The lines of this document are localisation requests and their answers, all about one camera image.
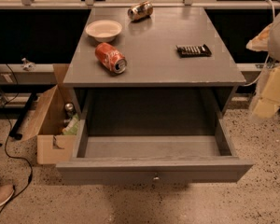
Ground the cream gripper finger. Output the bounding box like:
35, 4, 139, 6
251, 64, 280, 119
246, 24, 272, 51

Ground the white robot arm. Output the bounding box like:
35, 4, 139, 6
246, 12, 280, 119

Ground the grey drawer cabinet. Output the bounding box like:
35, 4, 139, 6
63, 7, 245, 119

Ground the open grey top drawer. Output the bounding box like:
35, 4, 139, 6
55, 87, 255, 185

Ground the gold brown soda can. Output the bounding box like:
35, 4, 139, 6
128, 1, 153, 21

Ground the red soda can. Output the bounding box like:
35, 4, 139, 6
95, 43, 127, 74

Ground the white bowl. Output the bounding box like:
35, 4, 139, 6
85, 20, 122, 42

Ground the silver bottle in box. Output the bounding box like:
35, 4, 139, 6
64, 103, 75, 118

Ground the green packet in box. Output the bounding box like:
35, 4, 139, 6
62, 114, 79, 135

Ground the cardboard box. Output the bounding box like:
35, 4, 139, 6
22, 64, 76, 164

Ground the small clear object on shelf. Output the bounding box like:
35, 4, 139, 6
21, 58, 36, 72

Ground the black table leg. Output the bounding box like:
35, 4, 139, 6
8, 92, 37, 140

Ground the white sneaker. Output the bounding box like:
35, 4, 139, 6
0, 184, 15, 207

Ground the white cable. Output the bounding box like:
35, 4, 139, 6
242, 0, 276, 88

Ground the black floor cable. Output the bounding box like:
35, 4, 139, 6
0, 63, 34, 224

